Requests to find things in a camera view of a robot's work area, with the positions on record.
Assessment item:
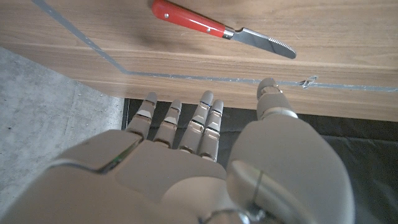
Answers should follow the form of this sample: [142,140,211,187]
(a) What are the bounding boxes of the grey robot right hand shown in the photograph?
[0,77,357,224]

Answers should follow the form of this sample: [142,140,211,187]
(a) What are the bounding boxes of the red-handled table knife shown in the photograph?
[151,0,297,60]

